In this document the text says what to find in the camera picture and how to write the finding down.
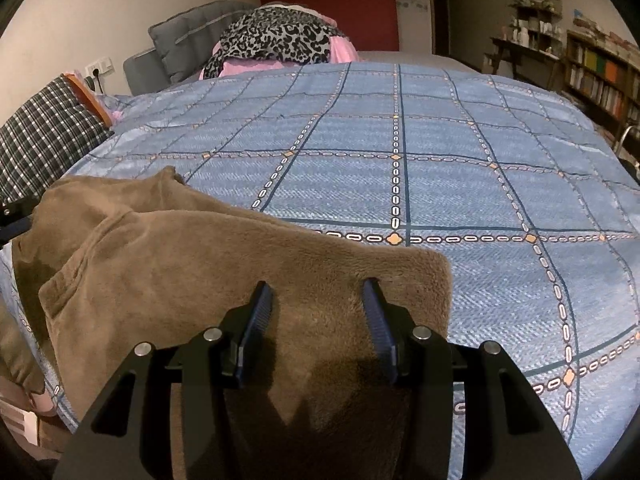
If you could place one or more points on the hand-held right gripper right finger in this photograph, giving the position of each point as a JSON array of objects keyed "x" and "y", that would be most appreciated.
[{"x": 380, "y": 325}]

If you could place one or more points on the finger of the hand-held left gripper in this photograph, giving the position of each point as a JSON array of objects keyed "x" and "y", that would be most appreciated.
[{"x": 15, "y": 220}]

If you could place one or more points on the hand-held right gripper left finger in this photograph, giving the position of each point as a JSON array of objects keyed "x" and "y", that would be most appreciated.
[{"x": 257, "y": 320}]

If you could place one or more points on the brown fleece pants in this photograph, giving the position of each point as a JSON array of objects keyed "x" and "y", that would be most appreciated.
[{"x": 150, "y": 260}]

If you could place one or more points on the dark plaid pillow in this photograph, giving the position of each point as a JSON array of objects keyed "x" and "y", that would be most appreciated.
[{"x": 45, "y": 135}]

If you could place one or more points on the orange wooden headboard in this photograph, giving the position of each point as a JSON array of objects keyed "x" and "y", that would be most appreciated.
[{"x": 92, "y": 100}]

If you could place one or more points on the blue checked blanket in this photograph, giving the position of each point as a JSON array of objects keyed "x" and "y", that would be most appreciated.
[{"x": 450, "y": 160}]

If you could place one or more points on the grey padded headboard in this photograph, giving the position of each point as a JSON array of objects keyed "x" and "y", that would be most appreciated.
[{"x": 140, "y": 75}]

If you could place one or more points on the grey quilted cushion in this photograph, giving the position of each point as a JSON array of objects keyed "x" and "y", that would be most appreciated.
[{"x": 185, "y": 40}]

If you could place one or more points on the pink cloth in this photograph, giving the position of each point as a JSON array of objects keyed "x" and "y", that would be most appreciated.
[{"x": 250, "y": 67}]

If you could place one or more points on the leopard print cloth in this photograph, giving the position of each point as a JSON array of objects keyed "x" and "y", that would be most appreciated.
[{"x": 280, "y": 35}]

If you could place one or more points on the white wardrobe door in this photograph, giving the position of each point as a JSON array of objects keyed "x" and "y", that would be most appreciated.
[{"x": 412, "y": 30}]

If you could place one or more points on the black metal chair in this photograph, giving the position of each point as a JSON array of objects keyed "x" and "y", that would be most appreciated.
[{"x": 629, "y": 152}]

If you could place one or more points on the wooden desk with shelf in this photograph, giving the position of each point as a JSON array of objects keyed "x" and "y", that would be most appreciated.
[{"x": 530, "y": 45}]

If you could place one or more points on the wooden bookshelf with books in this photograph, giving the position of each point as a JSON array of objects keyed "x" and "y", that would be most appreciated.
[{"x": 600, "y": 80}]

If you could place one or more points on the white wall socket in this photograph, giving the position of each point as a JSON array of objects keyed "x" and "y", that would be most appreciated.
[{"x": 99, "y": 70}]

